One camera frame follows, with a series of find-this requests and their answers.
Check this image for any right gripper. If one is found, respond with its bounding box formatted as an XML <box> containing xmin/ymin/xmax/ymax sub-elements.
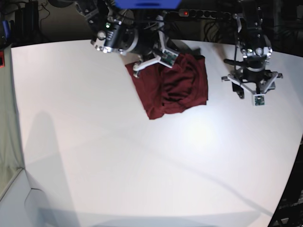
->
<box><xmin>132</xmin><ymin>15</ymin><xmax>177</xmax><ymax>78</ymax></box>

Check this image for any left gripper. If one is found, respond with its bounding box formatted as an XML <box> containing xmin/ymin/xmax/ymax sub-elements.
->
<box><xmin>222</xmin><ymin>67</ymin><xmax>283</xmax><ymax>99</ymax></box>

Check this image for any dark red t-shirt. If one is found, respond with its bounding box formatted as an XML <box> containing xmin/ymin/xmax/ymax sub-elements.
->
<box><xmin>132</xmin><ymin>53</ymin><xmax>208</xmax><ymax>120</ymax></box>

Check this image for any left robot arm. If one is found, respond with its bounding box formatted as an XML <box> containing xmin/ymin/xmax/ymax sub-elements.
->
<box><xmin>222</xmin><ymin>0</ymin><xmax>283</xmax><ymax>106</ymax></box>

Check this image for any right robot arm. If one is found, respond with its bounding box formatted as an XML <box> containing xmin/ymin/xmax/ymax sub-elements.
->
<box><xmin>73</xmin><ymin>0</ymin><xmax>179</xmax><ymax>78</ymax></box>

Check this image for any blue box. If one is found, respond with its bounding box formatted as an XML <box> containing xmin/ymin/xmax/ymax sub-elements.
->
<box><xmin>115</xmin><ymin>0</ymin><xmax>181</xmax><ymax>9</ymax></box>

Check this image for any black power strip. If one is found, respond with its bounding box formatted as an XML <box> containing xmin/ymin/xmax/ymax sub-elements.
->
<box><xmin>175</xmin><ymin>9</ymin><xmax>232</xmax><ymax>21</ymax></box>

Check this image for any red and black device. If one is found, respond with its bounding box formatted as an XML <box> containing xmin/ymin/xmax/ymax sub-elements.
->
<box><xmin>0</xmin><ymin>51</ymin><xmax>5</xmax><ymax>68</ymax></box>

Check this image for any grey fabric side panel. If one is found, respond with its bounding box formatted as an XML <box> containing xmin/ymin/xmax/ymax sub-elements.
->
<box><xmin>0</xmin><ymin>46</ymin><xmax>25</xmax><ymax>198</ymax></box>

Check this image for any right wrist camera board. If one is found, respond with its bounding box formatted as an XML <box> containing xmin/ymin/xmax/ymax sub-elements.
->
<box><xmin>160</xmin><ymin>50</ymin><xmax>179</xmax><ymax>68</ymax></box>

